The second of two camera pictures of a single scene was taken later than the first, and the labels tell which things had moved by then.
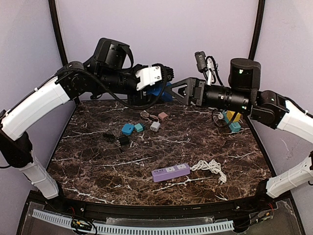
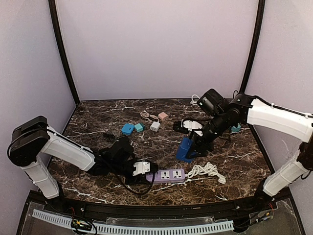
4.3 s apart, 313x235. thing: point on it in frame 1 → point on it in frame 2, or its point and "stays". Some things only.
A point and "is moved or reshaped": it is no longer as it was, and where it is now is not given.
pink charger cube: (162, 115) stays
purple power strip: (170, 172) is moved or reshaped
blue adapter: (127, 129) stays
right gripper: (198, 91) → (200, 144)
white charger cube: (155, 126) stays
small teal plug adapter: (138, 128) stays
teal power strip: (234, 127) stays
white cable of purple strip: (214, 167) is moved or reshaped
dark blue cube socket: (157, 89) → (182, 150)
